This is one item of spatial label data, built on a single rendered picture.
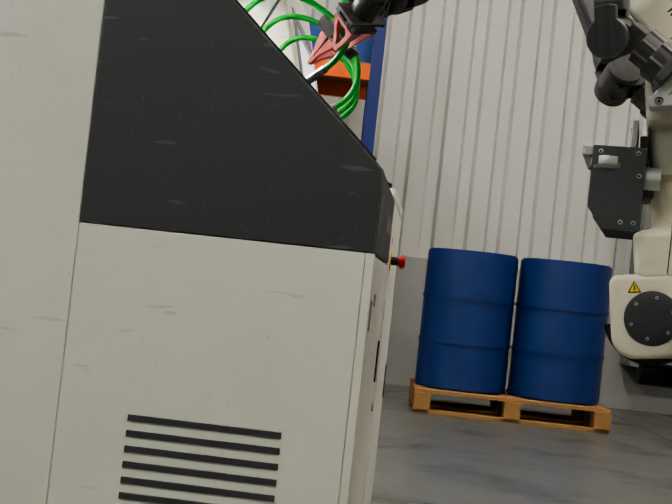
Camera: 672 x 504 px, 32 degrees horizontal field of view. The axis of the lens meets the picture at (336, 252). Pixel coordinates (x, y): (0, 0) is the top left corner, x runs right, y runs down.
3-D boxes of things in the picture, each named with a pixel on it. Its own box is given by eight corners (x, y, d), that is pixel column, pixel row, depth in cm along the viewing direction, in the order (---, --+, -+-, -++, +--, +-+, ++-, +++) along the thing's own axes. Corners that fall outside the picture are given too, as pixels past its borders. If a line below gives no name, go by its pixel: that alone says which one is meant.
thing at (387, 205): (376, 254, 224) (384, 172, 225) (353, 252, 225) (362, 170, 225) (387, 263, 286) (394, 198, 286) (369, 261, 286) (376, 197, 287)
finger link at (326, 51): (301, 51, 262) (332, 23, 260) (319, 74, 260) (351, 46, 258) (290, 44, 255) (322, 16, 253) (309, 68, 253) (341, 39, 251)
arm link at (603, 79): (658, 78, 252) (649, 92, 256) (623, 48, 254) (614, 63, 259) (633, 101, 248) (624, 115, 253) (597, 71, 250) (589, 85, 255)
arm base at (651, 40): (694, 46, 204) (691, 61, 216) (659, 17, 206) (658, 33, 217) (659, 84, 205) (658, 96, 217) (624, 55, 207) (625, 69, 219)
